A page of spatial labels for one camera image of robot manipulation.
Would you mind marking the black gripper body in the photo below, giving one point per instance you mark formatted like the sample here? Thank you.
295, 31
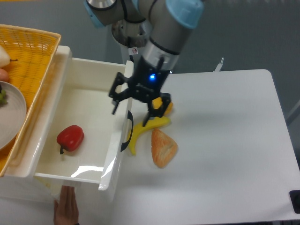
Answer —
146, 82

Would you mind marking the red bell pepper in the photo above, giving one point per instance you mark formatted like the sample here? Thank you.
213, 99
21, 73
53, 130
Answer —
70, 138

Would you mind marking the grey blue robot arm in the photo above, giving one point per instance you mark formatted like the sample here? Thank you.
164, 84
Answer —
172, 22

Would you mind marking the yellow bell pepper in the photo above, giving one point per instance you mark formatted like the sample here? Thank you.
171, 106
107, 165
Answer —
157, 103

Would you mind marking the white open upper drawer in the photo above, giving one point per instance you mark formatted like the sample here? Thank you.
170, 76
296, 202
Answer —
84, 102

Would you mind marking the person hand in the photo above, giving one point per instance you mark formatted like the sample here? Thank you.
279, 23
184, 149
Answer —
65, 209

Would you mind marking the yellow banana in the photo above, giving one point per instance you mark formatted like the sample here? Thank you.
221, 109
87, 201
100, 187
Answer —
138, 129

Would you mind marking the orange bread piece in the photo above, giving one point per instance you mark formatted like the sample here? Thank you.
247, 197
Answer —
163, 148

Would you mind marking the yellow woven basket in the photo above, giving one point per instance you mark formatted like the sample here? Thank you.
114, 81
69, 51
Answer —
35, 50

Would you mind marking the grey plate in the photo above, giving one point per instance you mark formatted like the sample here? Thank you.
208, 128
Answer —
12, 115

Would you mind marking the pink sausage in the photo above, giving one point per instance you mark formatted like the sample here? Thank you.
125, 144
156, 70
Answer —
4, 76

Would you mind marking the green grapes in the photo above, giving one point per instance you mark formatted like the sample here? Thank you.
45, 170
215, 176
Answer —
3, 99

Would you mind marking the white pear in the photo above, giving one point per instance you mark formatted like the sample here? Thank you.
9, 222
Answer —
5, 58

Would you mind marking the black corner object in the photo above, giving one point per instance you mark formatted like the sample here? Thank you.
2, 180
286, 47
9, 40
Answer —
295, 199

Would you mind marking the black drawer handle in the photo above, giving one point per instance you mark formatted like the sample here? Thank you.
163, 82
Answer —
129, 131

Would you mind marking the white table bracket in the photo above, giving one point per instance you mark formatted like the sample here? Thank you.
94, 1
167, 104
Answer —
219, 65

